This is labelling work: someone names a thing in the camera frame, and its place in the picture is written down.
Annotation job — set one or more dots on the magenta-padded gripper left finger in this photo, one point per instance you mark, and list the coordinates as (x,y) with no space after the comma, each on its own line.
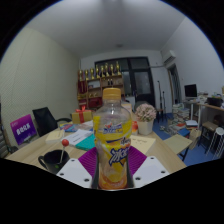
(76,171)

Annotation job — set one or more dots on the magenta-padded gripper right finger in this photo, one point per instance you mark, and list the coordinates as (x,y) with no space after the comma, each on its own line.
(150,170)

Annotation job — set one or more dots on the yellow-labelled drink bottle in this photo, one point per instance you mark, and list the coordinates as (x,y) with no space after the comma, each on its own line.
(112,133)

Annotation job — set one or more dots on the black mug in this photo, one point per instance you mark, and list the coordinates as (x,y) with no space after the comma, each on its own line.
(51,161)

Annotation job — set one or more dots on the yellow envelope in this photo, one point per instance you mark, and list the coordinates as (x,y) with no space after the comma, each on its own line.
(142,144)

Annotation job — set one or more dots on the teal book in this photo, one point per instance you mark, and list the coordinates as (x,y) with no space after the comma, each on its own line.
(87,143)

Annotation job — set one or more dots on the red lollipop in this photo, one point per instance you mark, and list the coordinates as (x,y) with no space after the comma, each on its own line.
(65,142)

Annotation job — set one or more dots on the white paper sheet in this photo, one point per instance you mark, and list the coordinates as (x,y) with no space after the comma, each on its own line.
(77,136)

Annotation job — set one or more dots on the small wooden side table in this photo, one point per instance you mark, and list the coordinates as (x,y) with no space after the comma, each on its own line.
(177,143)

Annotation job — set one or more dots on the beige notebook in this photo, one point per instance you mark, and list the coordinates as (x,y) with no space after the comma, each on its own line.
(55,136)

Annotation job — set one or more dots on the blue printed book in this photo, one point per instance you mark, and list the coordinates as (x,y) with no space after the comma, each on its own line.
(68,127)

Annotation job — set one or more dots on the pink flowers in white pot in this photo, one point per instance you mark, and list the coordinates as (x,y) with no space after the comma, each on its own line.
(145,116)

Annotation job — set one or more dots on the yellow gift box red ribbon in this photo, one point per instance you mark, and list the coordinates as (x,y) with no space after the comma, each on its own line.
(81,116)

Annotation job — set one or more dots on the black office chair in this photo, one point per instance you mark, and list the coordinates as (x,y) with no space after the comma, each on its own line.
(45,120)

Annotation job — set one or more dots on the pile of books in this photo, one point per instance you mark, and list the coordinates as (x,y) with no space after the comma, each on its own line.
(180,115)

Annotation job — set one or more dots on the orange and white carton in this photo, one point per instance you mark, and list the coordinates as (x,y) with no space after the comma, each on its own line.
(127,107)

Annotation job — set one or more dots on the grey armchair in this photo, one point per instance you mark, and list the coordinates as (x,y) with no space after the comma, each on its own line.
(141,103)

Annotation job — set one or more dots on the purple sign board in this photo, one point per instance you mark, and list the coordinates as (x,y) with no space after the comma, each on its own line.
(23,129)

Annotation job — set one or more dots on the black microphone stand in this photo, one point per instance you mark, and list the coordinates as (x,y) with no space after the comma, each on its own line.
(159,100)

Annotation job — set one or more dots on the brown wooden stool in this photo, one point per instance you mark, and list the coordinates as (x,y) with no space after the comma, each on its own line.
(209,127)

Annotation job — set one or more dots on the white round stool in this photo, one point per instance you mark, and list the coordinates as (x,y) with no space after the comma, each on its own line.
(218,141)

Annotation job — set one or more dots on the dark chair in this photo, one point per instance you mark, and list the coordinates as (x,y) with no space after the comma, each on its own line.
(5,145)

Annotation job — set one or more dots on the wooden shelf unit with trophies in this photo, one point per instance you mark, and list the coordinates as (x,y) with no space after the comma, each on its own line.
(96,90)

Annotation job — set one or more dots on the dark glass double door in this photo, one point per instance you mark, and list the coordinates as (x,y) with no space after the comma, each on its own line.
(141,81)

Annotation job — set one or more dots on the wooden desk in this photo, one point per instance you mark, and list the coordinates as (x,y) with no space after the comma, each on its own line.
(213,107)

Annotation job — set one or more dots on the computer monitor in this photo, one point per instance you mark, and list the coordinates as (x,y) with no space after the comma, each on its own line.
(190,90)

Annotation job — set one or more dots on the white air conditioner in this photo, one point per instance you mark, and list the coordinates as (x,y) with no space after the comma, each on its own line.
(168,56)

